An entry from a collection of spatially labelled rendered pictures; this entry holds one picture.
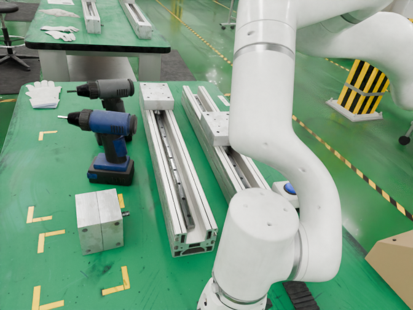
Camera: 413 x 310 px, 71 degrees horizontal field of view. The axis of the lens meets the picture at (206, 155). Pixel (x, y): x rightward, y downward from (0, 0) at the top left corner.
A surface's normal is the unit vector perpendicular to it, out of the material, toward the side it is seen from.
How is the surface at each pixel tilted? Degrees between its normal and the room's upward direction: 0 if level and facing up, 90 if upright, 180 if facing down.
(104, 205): 0
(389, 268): 90
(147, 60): 90
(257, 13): 52
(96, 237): 90
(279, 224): 6
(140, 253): 0
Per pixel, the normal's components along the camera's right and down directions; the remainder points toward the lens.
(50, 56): 0.34, 0.58
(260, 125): -0.13, -0.07
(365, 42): -0.39, 0.27
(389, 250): -0.92, 0.11
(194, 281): 0.14, -0.80
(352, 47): -0.20, 0.40
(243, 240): -0.59, 0.40
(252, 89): -0.41, -0.18
